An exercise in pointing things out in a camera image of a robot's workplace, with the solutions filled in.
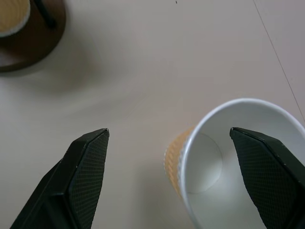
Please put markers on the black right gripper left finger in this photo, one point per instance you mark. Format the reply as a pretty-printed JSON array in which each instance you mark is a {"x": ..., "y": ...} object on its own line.
[{"x": 71, "y": 181}]

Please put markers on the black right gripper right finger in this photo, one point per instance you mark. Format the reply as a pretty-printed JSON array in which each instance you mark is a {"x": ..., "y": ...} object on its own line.
[{"x": 269, "y": 171}]

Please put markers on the tan ribbed paper cup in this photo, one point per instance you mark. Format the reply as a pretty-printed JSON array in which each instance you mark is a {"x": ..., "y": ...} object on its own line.
[
  {"x": 10, "y": 16},
  {"x": 207, "y": 171}
]

